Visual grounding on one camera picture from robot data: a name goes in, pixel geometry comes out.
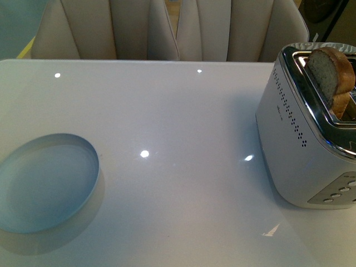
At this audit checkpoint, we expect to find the beige chair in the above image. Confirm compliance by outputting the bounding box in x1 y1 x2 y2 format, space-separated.
176 0 309 62
29 0 180 61

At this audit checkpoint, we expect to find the beige chair on left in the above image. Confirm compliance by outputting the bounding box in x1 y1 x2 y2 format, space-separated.
29 0 180 61

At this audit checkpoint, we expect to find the slice of bread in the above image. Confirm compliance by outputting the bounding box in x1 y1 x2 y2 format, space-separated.
306 47 355 120

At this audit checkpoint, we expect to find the beige chair on right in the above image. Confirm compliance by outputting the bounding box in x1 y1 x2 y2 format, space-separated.
176 0 309 62

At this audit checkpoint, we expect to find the grey-blue round plate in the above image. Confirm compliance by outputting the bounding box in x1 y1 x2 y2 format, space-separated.
1 133 100 234

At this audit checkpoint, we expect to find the silver two-slot toaster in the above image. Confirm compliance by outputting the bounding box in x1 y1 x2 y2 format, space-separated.
256 43 355 209

